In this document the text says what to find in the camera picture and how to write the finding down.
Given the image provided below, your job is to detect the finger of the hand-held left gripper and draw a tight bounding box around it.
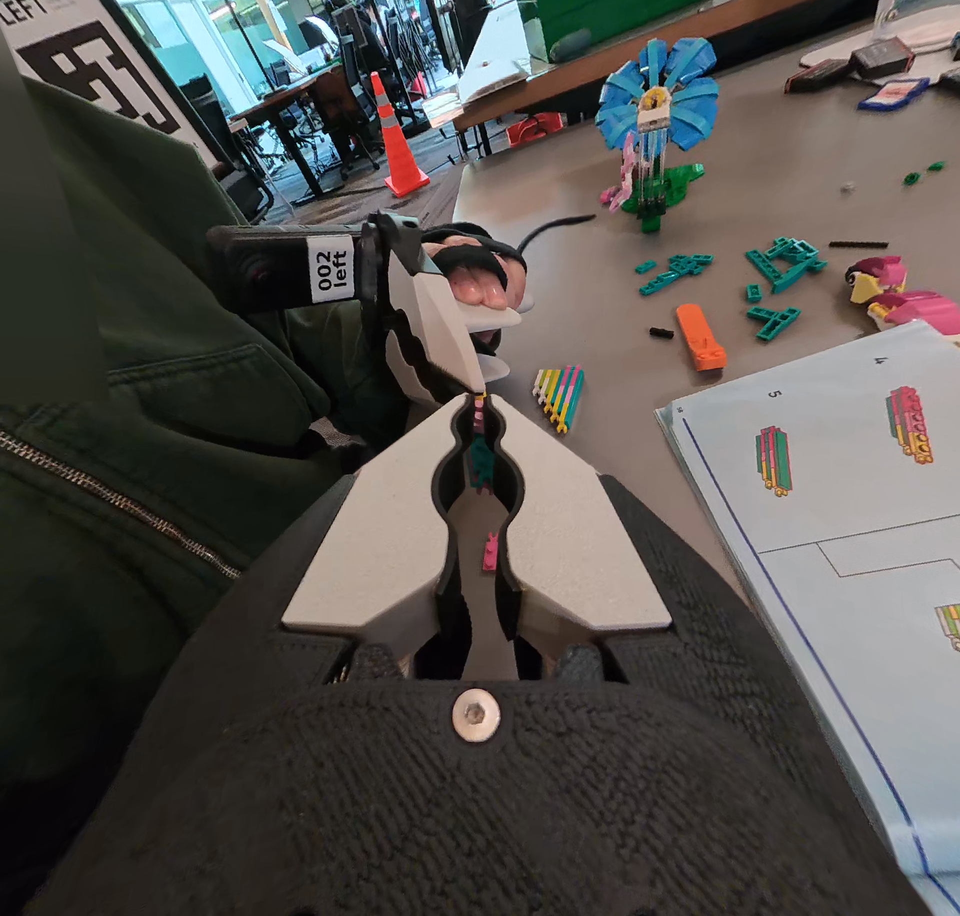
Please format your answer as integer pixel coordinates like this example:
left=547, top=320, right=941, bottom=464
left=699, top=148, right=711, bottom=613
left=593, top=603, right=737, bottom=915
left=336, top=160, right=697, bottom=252
left=386, top=252, right=489, bottom=396
left=382, top=324, right=453, bottom=409

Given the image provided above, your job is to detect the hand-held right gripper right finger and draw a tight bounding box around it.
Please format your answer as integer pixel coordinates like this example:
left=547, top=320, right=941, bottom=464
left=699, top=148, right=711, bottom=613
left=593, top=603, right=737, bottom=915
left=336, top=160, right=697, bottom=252
left=487, top=395, right=673, bottom=666

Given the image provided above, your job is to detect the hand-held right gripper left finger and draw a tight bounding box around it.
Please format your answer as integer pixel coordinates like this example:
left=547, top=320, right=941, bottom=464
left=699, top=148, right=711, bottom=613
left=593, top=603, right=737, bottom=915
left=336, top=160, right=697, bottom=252
left=281, top=393, right=471, bottom=666

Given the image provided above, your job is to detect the multicolour lego plate assembly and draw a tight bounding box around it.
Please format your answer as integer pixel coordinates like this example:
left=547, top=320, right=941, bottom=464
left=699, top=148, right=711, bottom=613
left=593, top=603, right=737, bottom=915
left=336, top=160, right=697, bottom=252
left=468, top=391, right=501, bottom=494

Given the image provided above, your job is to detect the person's left forearm green sleeve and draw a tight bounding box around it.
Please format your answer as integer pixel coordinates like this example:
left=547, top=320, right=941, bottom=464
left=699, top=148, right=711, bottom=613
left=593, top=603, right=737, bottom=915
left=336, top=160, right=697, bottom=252
left=21, top=75, right=423, bottom=445

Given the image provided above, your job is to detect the striped lego plate assembly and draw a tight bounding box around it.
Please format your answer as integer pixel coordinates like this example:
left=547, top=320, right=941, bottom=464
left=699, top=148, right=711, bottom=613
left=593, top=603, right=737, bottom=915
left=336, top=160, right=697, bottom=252
left=531, top=364, right=587, bottom=435

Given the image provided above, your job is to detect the orange lego brick separator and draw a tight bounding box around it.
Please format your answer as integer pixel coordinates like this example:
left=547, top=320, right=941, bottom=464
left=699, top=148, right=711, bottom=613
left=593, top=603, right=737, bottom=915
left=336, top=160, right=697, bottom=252
left=674, top=303, right=729, bottom=373

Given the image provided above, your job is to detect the teal lego beam piece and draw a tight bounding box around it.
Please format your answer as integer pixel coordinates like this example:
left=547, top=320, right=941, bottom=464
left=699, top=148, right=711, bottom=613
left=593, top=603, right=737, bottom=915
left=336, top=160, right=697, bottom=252
left=635, top=252, right=715, bottom=297
left=747, top=306, right=803, bottom=342

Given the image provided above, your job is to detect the lego instruction booklet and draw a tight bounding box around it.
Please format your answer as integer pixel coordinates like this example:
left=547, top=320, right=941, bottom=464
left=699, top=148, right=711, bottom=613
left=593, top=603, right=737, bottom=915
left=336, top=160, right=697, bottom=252
left=654, top=321, right=960, bottom=916

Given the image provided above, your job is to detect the blue lego flower model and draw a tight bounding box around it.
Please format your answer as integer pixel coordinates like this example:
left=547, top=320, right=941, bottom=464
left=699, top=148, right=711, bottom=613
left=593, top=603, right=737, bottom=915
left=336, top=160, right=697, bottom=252
left=595, top=36, right=722, bottom=235

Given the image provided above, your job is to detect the pink lego bird model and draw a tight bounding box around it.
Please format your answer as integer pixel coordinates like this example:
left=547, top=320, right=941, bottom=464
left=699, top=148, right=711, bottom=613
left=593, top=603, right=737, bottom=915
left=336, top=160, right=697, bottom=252
left=845, top=255, right=960, bottom=337

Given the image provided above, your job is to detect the person's left hand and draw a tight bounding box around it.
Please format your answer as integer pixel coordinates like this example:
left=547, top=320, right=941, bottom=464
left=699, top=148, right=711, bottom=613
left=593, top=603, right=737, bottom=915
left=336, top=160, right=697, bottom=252
left=423, top=234, right=520, bottom=310

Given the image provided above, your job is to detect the black office chair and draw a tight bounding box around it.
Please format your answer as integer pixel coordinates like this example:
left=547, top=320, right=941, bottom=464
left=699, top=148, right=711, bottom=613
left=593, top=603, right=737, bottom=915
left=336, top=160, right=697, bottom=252
left=309, top=27, right=385, bottom=181
left=178, top=75, right=276, bottom=225

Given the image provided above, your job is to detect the orange traffic cone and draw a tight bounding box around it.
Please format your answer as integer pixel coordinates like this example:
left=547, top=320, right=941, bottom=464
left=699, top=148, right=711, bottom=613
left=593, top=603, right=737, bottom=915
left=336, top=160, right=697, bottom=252
left=370, top=72, right=432, bottom=198

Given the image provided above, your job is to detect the wooden office desk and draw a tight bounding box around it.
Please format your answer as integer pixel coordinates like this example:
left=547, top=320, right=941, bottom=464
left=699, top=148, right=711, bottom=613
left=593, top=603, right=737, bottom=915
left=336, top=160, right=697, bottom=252
left=228, top=67, right=355, bottom=199

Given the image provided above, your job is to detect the red container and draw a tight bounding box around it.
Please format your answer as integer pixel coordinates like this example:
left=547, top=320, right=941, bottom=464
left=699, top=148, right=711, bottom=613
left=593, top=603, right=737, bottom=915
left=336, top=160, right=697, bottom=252
left=505, top=111, right=566, bottom=147

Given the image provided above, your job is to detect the white board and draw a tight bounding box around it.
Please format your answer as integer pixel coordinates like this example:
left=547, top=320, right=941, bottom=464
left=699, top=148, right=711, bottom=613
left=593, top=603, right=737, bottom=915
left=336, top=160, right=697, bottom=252
left=456, top=0, right=536, bottom=104

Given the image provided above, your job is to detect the person's green zip jacket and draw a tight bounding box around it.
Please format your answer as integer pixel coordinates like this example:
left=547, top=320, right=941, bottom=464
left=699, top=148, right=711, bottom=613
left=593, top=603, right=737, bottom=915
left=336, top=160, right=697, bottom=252
left=0, top=361, right=363, bottom=916

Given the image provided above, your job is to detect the green storage crate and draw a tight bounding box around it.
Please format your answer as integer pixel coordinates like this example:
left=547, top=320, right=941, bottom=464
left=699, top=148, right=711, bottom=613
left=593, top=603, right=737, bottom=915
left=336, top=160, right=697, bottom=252
left=513, top=0, right=733, bottom=63

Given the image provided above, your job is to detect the long wooden table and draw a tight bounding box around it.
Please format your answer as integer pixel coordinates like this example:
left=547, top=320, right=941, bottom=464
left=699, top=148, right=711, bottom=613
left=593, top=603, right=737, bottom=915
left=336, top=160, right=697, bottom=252
left=453, top=0, right=960, bottom=134

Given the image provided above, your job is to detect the dark maroon small box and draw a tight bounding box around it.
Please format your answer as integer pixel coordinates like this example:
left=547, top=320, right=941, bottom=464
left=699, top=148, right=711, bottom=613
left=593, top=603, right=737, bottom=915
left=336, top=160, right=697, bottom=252
left=783, top=58, right=853, bottom=94
left=850, top=36, right=917, bottom=82

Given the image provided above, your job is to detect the blue memory card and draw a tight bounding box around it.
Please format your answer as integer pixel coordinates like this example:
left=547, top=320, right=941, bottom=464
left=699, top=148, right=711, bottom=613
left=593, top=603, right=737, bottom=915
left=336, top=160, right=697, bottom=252
left=858, top=75, right=932, bottom=112

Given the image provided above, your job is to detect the white lamp stand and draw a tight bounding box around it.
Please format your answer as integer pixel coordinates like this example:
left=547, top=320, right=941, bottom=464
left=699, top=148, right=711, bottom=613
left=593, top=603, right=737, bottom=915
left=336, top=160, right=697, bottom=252
left=798, top=0, right=960, bottom=70

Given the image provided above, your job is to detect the black cable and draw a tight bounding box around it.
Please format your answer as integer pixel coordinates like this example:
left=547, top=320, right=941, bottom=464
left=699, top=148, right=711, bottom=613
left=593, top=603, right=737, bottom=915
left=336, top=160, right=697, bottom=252
left=516, top=213, right=598, bottom=255

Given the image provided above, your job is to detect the teal lego frame assembly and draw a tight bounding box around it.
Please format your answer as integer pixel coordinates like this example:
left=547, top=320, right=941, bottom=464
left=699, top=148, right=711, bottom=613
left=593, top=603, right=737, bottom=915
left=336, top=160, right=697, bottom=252
left=744, top=237, right=829, bottom=294

